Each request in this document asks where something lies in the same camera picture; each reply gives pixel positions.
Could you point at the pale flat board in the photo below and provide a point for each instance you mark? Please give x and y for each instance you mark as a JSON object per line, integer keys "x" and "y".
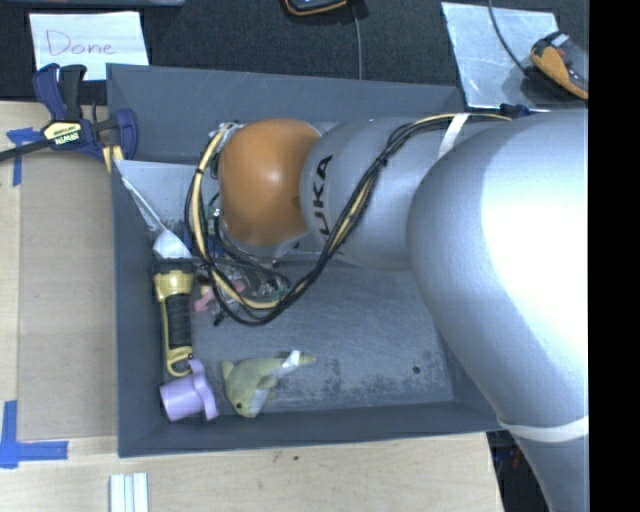
{"x": 65, "y": 300}

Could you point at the yellow and black flashlight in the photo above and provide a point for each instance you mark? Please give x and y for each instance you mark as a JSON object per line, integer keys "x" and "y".
{"x": 178, "y": 320}

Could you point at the white rounded object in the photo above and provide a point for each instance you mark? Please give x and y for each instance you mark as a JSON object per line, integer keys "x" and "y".
{"x": 170, "y": 246}

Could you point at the purple plastic cup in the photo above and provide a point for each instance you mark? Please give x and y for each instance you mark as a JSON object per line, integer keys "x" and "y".
{"x": 182, "y": 397}

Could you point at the grey metal bin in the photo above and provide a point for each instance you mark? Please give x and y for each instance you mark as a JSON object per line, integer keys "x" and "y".
{"x": 360, "y": 330}

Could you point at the green and white dolphin plush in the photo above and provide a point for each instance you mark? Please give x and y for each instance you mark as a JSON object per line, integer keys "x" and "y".
{"x": 247, "y": 382}

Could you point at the small pink toy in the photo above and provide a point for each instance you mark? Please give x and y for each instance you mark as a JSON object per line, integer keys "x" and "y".
{"x": 204, "y": 301}

